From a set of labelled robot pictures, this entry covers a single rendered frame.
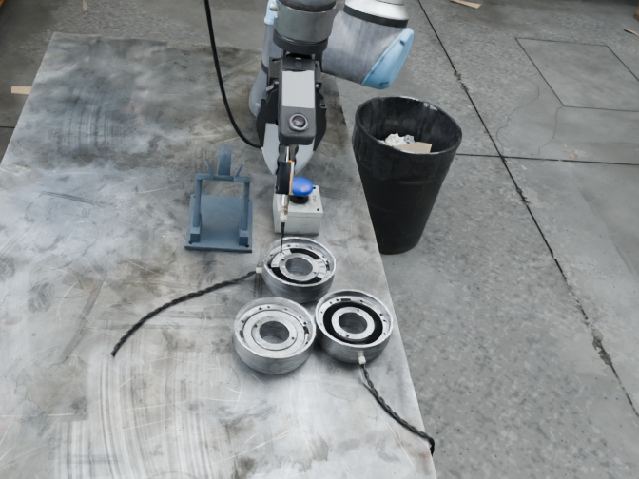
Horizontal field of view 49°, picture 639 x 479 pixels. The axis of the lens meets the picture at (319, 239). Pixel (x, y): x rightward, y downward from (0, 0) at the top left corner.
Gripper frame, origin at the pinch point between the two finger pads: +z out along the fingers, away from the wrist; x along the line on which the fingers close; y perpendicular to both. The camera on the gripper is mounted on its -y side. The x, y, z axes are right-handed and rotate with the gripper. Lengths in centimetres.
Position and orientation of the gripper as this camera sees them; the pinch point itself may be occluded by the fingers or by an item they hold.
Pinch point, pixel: (284, 169)
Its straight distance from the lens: 101.5
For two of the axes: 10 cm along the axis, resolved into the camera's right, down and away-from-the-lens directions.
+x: -9.9, -0.6, -1.4
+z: -1.4, 7.5, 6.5
